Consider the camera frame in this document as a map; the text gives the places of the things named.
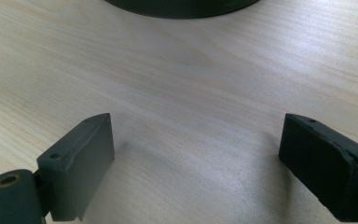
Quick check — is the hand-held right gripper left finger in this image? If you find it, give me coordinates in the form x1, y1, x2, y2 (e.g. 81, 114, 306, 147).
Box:
36, 112, 116, 222

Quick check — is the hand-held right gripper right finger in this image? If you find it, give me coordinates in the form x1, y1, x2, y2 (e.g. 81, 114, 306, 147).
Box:
278, 113, 358, 223

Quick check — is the dark round object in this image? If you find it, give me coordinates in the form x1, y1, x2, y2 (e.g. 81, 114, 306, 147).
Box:
103, 0, 260, 20

